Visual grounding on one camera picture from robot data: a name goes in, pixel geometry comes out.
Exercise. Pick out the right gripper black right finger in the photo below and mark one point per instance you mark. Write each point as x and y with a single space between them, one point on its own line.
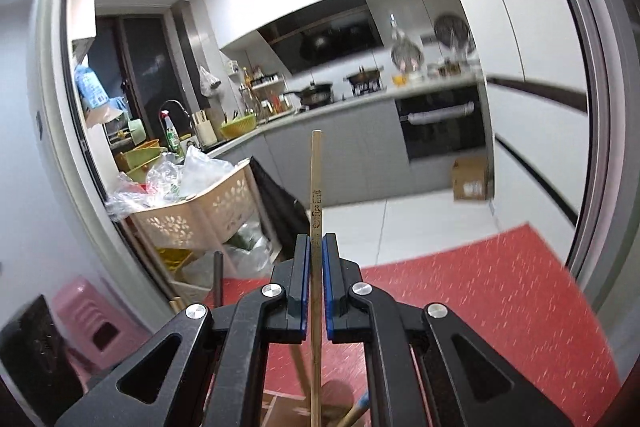
425 365

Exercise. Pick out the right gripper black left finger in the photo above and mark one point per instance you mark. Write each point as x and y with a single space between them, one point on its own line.
205 367

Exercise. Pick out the kitchen faucet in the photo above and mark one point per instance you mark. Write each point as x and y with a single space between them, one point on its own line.
179 116

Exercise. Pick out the blue dotted chopstick in holder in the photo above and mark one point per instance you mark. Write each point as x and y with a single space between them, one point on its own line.
356 412

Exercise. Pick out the beige utensil holder caddy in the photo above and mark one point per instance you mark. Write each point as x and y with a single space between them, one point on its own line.
279 409

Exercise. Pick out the pink plastic stool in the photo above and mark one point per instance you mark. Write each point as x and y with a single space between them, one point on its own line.
100 332

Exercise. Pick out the beige perforated storage trolley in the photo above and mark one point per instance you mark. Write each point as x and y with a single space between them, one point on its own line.
222 231

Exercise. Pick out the cardboard box on floor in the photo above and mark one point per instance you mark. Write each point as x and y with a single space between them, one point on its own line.
469 178

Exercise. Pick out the green dish soap bottle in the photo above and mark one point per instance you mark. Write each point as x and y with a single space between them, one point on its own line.
171 133

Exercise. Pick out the yellow-green bowl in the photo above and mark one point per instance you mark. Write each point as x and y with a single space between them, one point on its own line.
238 126

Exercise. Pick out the black built-in oven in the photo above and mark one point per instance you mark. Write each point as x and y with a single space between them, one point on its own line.
441 122

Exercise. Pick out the black wok on stove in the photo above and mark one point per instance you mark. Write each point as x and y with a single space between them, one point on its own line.
314 95

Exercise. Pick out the black range hood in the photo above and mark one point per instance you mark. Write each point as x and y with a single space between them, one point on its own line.
322 32

